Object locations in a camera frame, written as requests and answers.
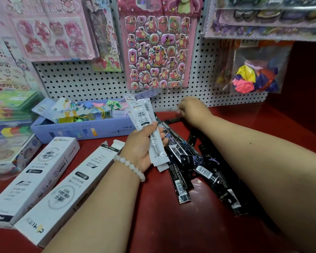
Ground person's right forearm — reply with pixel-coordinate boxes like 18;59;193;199
199;113;316;253

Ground pile of black pen packets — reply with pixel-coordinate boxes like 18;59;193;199
155;116;256;217

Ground white bead bracelet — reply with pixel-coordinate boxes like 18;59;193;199
113;154;146;183

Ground white pegboard panel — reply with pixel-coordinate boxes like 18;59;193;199
32;0;269;111

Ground white cardboard refill box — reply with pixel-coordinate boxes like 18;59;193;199
0;137;80;229
14;140;126;249

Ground stack of colourful stationery sets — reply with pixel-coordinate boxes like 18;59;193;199
0;89;45;145

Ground pink bear sticker sheet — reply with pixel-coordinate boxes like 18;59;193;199
117;0;205;90

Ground floral sticker sheets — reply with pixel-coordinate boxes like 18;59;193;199
0;36;47;96

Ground pink cartoon girl sticker pack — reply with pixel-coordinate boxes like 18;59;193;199
0;0;97;62

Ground bundle of white refill packets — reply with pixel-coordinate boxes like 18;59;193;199
123;89;170;172

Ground person's left forearm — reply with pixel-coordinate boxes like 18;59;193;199
42;161;142;253

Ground purple hanging sticker packs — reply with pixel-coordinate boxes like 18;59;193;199
202;0;316;42

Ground narrow cartoon sticker pack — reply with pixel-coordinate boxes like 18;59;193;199
84;0;123;73

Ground pile of colourful small notebooks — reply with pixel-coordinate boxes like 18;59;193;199
52;99;129;124

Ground person's left hand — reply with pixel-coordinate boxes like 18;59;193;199
120;121;170;173

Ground bag of colourful balloons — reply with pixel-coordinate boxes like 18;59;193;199
216;40;293;94

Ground clear packed sticker box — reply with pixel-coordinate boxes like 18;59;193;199
0;134;42;180

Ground purple cardboard display box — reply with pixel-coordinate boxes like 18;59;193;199
31;97;138;144

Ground person's right hand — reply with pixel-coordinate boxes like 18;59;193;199
177;96;214;127

